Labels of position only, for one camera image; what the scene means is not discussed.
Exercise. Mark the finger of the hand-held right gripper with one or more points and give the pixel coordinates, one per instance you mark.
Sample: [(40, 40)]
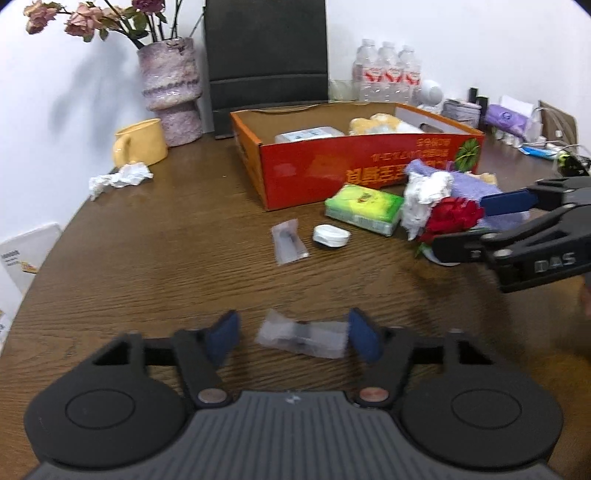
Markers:
[(505, 202), (457, 247)]

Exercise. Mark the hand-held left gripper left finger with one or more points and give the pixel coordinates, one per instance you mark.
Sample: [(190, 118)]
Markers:
[(224, 337)]

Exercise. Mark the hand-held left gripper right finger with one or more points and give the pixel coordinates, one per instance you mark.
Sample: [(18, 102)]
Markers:
[(364, 337)]

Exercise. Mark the red rose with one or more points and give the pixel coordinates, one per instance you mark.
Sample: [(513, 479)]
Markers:
[(455, 214)]

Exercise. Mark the purple towel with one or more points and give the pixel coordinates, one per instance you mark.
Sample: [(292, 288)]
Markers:
[(471, 187)]

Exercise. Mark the clear plastic packet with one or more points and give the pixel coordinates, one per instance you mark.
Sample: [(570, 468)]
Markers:
[(288, 242), (302, 334)]

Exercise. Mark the green tissue pack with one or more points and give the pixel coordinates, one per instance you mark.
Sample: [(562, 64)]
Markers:
[(362, 205)]

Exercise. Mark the red cardboard box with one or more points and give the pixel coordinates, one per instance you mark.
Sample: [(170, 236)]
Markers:
[(300, 170)]

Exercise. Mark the blue white tube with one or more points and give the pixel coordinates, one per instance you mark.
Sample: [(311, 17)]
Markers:
[(538, 151)]

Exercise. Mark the white crumpled cloth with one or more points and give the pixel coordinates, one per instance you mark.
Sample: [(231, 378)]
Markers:
[(427, 191)]

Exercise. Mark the purple tissue pack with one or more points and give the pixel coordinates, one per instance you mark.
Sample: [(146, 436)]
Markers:
[(505, 119)]

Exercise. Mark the brown cardboard sheet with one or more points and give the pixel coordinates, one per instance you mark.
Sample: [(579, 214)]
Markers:
[(561, 122)]

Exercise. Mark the grey pouch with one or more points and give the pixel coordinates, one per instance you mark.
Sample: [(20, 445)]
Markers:
[(461, 111)]

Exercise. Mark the small white case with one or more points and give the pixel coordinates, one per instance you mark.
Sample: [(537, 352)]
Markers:
[(330, 235)]

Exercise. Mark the yellow white plush toy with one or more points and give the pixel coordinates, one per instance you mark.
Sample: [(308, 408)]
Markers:
[(371, 123)]

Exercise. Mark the clear water bottle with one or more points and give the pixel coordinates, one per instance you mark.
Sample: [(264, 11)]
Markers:
[(367, 74), (388, 76), (410, 78)]

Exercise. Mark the white plastic box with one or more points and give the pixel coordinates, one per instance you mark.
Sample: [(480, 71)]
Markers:
[(307, 134)]

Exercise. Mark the crumpled white tissue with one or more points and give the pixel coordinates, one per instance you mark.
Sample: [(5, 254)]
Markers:
[(122, 177)]

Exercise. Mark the clear glass cup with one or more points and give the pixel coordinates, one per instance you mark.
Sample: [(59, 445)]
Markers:
[(342, 90)]

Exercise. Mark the yellow mug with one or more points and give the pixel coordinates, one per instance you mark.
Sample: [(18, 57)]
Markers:
[(143, 141)]

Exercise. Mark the white paper box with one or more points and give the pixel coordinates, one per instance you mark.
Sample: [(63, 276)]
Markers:
[(23, 263)]

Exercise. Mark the purple mottled vase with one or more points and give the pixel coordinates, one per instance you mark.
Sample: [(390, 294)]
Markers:
[(171, 83)]

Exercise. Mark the black chair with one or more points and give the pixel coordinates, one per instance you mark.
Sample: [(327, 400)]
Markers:
[(265, 46)]

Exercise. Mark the dried pink flowers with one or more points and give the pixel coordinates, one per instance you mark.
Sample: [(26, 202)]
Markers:
[(87, 18)]

